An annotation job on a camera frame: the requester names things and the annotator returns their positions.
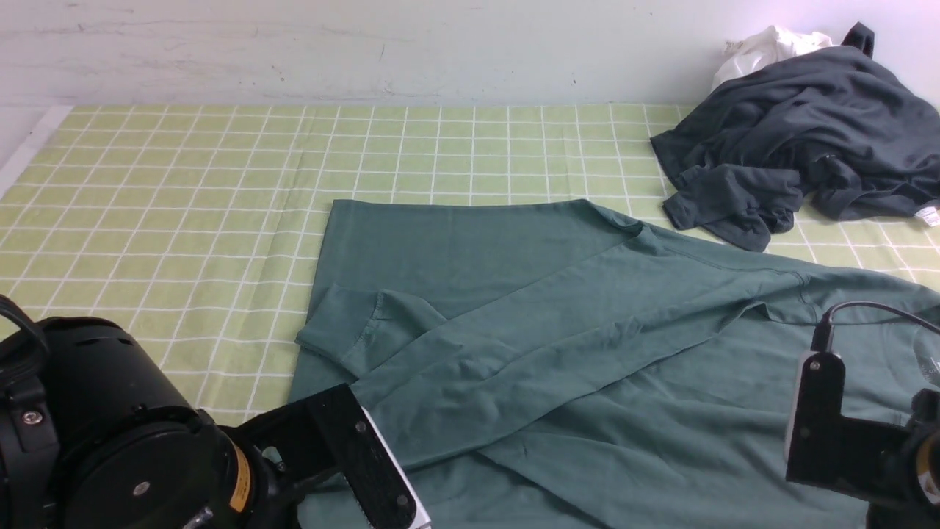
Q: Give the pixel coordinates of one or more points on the white crumpled garment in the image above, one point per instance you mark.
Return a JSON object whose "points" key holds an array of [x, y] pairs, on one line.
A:
{"points": [[774, 44]]}

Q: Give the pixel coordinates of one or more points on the dark grey crumpled garment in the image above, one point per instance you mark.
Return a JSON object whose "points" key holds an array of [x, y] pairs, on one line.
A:
{"points": [[832, 125]]}

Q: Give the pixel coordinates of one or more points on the green long-sleeve top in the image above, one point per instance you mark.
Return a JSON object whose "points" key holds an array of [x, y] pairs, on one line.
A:
{"points": [[565, 366]]}

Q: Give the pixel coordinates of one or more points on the green checkered tablecloth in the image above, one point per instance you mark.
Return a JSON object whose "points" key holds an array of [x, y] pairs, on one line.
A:
{"points": [[198, 229]]}

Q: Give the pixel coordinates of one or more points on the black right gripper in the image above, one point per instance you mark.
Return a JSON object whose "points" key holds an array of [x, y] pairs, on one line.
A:
{"points": [[913, 472]]}

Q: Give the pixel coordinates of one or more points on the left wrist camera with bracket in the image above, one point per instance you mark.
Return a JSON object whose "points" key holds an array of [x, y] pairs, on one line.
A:
{"points": [[296, 447]]}

